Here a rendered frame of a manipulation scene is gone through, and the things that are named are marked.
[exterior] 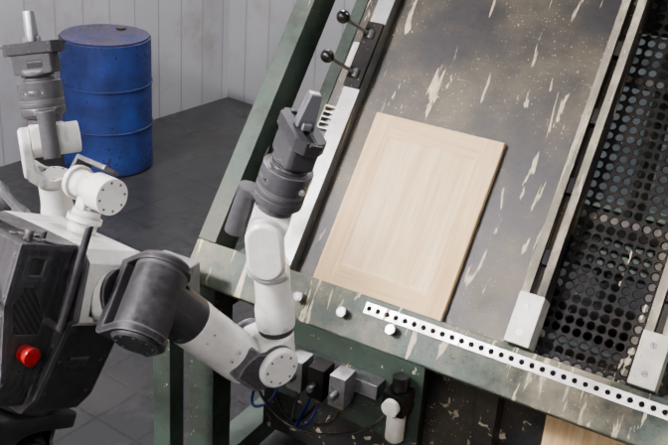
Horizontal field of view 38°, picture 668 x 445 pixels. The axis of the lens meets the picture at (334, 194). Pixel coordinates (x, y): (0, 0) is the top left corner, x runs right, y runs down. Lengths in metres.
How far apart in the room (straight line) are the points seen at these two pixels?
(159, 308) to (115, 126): 3.84
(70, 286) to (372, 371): 1.07
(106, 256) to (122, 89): 3.68
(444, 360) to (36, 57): 1.16
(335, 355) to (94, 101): 3.10
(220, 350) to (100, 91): 3.72
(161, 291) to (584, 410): 1.09
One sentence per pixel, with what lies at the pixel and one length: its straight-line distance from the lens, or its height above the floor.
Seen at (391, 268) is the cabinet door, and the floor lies 0.96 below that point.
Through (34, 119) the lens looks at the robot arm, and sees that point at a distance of 2.01.
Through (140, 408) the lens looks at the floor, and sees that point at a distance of 3.58.
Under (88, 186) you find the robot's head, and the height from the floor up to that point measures 1.43.
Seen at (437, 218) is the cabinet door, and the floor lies 1.09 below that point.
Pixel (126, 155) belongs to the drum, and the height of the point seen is 0.13.
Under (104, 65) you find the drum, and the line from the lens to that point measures 5.24.
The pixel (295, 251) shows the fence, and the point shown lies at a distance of 2.56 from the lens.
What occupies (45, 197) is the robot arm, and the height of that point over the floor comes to 1.27.
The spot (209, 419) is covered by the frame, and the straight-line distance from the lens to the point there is 2.93.
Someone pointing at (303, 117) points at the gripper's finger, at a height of 1.60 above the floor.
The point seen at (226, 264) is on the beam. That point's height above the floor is 0.87.
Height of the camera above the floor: 2.10
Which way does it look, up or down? 23 degrees down
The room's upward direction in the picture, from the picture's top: 4 degrees clockwise
